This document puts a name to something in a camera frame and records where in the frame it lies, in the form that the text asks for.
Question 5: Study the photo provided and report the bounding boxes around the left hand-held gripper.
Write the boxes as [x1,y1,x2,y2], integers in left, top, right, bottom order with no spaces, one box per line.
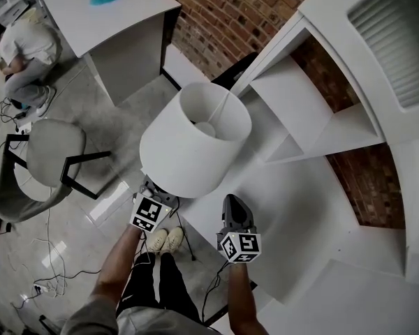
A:
[130,174,178,234]

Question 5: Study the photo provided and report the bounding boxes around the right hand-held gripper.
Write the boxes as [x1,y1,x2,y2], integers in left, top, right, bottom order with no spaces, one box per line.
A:
[216,193,262,264]

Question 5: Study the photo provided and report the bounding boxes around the white lamp shade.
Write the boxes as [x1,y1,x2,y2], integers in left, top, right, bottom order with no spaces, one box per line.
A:
[139,81,253,200]

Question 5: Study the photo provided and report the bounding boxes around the person's left forearm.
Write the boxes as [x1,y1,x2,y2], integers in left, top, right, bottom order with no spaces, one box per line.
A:
[90,223,145,307]

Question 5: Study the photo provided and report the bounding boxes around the person's right forearm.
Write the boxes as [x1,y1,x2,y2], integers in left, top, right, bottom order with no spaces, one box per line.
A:
[227,262,270,335]

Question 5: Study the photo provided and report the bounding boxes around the white desk with hutch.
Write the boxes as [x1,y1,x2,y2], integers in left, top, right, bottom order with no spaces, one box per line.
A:
[179,0,419,335]

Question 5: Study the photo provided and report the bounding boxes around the person's left shoe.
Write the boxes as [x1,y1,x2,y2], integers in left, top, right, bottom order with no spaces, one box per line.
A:
[144,228,169,255]

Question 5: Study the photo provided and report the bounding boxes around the person's shoe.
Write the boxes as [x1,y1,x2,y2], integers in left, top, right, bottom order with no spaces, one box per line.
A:
[144,228,169,255]
[160,225,186,255]

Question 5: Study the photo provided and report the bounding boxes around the person's right shoe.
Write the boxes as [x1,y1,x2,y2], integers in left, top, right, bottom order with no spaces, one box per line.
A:
[160,225,186,255]

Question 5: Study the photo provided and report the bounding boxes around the person's black trousers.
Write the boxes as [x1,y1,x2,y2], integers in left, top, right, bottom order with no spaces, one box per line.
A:
[116,251,204,325]

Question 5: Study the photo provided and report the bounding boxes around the person's grey sweatshirt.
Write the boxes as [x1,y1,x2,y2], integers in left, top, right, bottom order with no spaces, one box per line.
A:
[60,296,225,335]

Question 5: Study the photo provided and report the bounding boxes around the black chair back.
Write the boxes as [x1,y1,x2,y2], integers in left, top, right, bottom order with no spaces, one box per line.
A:
[210,51,260,92]

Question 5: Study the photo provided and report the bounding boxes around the white ribbed glass cabinet door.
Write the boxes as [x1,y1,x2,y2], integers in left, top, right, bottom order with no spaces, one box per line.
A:
[297,0,419,147]

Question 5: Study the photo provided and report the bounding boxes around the white side table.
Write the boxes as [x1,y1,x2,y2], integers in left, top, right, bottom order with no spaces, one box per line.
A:
[39,0,183,107]

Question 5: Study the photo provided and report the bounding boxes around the thin black cable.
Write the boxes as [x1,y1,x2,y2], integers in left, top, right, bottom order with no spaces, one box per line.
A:
[175,210,197,262]

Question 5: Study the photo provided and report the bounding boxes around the white floor cable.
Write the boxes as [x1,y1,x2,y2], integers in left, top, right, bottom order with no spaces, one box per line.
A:
[6,200,103,300]

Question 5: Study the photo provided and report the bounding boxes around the grey chair with black frame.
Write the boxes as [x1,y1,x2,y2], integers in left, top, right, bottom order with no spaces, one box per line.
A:
[0,118,113,223]

